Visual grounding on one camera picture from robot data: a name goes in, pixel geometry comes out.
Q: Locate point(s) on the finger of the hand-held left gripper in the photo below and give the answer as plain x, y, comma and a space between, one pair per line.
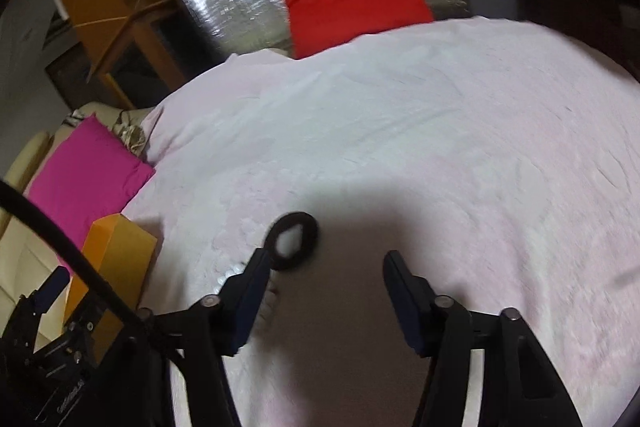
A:
52, 284

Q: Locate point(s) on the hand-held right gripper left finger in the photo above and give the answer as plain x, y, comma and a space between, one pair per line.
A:
247, 302

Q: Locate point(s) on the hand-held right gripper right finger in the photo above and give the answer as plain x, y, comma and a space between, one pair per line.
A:
407, 302

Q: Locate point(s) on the orange box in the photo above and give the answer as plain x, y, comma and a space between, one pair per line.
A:
115, 247

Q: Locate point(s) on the cream sofa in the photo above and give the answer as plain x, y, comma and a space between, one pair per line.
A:
20, 257

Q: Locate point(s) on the pink cushion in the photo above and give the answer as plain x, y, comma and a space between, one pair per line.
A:
85, 172

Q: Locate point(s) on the floral patterned cushion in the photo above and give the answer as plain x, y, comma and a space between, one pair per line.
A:
127, 132

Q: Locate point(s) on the white textured blanket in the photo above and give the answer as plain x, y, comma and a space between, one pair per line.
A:
450, 132

